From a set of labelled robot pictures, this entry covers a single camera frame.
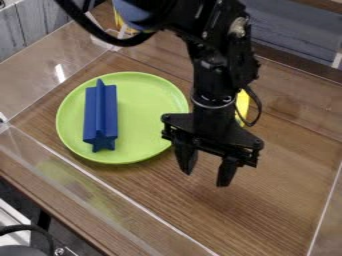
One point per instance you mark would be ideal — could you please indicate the clear acrylic corner bracket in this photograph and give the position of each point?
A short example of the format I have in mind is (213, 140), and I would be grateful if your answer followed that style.
(102, 36)

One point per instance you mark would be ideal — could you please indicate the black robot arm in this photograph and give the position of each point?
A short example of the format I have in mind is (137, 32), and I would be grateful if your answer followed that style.
(215, 28)

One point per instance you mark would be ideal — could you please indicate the green plate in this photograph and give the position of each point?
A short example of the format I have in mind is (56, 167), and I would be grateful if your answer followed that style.
(146, 96)

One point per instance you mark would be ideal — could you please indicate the yellow toy banana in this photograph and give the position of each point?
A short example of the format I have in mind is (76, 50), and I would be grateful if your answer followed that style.
(243, 105)

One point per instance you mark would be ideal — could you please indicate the yellow blue tin can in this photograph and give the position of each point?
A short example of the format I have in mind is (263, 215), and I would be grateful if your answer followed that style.
(122, 26)

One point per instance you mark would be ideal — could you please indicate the blue star-shaped block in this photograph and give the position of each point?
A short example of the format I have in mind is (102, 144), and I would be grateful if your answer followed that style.
(101, 127)

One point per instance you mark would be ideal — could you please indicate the clear acrylic tray wall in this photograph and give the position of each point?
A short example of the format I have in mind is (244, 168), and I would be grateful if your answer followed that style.
(145, 209)

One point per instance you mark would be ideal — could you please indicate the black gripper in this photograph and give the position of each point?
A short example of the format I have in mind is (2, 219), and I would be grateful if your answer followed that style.
(233, 142)

